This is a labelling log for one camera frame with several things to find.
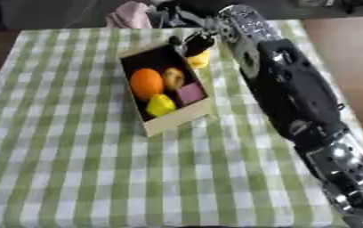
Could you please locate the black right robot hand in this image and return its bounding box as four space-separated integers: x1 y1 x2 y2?
167 28 219 58

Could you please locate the yellow toy fruit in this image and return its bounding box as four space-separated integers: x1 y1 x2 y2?
184 49 213 70

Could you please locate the tan cardboard box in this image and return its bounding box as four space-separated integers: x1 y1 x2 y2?
117 41 216 138

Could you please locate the black chair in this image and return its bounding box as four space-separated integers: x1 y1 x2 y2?
149 0 229 29

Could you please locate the tan round toy fruit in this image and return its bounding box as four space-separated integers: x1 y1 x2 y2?
161 67 187 91

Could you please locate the purple block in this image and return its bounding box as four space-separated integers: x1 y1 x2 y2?
173 81 210 107

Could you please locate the orange toy fruit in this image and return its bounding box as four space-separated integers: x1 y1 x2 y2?
128 68 166 102

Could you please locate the yellow-green toy pepper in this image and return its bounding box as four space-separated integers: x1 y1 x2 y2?
144 94 179 118

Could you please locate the pink bag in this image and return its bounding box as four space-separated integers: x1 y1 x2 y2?
105 1 154 29

